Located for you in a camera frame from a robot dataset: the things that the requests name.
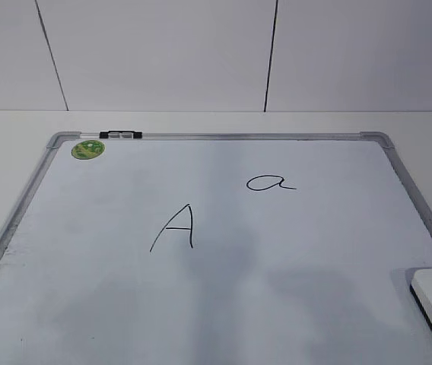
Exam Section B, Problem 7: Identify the round green magnet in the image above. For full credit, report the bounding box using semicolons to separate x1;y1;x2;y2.
71;140;105;160

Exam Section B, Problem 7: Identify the white board with aluminium frame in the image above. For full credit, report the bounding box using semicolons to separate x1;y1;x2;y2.
0;132;432;364

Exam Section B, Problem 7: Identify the black and silver board clip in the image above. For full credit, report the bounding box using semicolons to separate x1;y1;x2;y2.
99;131;143;139

